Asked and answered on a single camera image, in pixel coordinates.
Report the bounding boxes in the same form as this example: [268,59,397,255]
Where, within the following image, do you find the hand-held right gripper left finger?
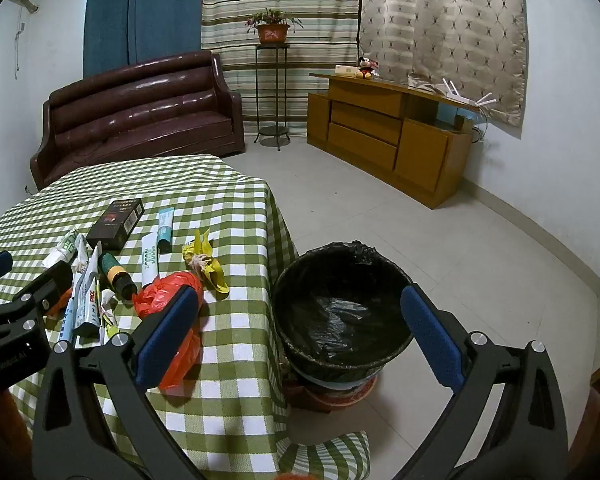
[30,285,206,480]

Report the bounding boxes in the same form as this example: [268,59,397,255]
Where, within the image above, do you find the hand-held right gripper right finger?
[400,283,571,480]

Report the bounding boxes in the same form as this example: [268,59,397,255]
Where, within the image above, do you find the orange wrapper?
[44,296,73,317]

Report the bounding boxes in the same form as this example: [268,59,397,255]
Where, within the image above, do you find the white green toothpaste tube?
[42,227,81,268]

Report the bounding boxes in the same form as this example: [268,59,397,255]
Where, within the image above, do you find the white printed packet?
[57,280,106,348]

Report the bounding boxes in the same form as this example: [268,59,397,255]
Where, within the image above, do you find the red plastic bag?
[131,271,204,392]

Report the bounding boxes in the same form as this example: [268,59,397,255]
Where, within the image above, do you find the long white wrapper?
[71,232,121,341]

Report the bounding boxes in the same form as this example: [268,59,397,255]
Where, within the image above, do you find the green yellow black bottle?
[97,252,138,297]

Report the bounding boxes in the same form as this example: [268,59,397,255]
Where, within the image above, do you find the dark bottle yellow label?
[140,225,161,291]

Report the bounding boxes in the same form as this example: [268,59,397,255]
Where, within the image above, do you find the yellow wrapper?
[181,228,231,297]

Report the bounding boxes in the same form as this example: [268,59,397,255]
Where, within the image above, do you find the black cardboard box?
[86,198,146,251]

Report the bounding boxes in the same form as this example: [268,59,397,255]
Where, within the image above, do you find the black lined trash bin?
[271,241,415,386]

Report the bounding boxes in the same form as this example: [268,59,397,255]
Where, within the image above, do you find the light blue teal-capped tube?
[157,208,176,253]

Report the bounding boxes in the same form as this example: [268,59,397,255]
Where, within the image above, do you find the person's left forearm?
[0,390,33,461]

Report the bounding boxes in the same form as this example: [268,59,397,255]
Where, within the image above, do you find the red round stool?
[292,370,381,413]

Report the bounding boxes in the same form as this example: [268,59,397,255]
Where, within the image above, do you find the green checkered tablecloth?
[0,154,301,480]

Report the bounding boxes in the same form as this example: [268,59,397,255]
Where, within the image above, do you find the green checkered seat cushion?
[277,430,371,480]

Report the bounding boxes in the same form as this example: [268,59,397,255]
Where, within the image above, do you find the brown leather sofa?
[29,50,246,192]

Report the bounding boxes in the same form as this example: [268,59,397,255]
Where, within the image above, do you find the wooden cabinet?
[306,72,481,210]

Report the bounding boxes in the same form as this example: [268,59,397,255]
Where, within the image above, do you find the black metal plant stand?
[252,42,293,152]

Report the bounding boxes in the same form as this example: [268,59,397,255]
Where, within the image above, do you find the white router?
[432,78,497,113]

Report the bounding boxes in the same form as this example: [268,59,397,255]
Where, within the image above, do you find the blue curtain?
[82,0,206,77]

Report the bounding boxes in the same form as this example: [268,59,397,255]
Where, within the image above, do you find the beige patterned curtain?
[357,0,527,128]

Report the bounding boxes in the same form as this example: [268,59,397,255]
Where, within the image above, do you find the potted plant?
[245,8,305,45]

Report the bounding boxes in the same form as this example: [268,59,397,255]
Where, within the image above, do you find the striped curtain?
[200,0,363,136]

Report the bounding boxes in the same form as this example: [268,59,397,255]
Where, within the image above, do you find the white wall cable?
[12,20,28,81]

